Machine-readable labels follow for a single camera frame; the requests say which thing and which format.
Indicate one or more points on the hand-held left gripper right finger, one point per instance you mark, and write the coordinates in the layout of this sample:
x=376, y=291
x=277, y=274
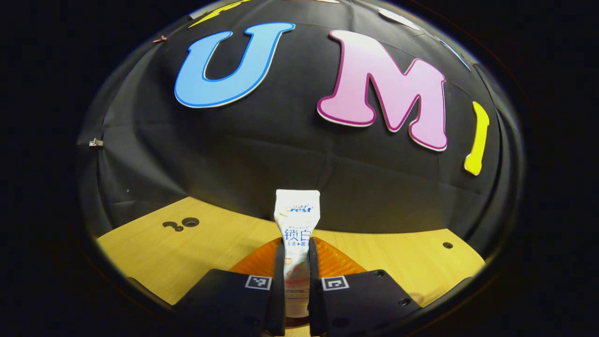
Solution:
x=312, y=292

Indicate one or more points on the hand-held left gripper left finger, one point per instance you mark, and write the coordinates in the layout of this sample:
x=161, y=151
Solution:
x=280, y=285

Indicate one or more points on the white toothpaste tube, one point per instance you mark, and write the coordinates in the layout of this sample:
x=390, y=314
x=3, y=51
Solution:
x=297, y=220

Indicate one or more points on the light wooden desktop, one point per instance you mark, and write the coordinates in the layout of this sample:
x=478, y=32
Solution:
x=164, y=252

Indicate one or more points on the black backdrop cloth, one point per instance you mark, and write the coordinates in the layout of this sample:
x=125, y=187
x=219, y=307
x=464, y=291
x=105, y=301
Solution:
x=290, y=154

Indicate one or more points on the small silver cloth clip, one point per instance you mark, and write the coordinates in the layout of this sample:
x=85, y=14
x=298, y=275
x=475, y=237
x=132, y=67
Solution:
x=96, y=142

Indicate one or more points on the small orange cloth clip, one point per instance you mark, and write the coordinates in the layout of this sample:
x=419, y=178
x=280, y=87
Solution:
x=160, y=39

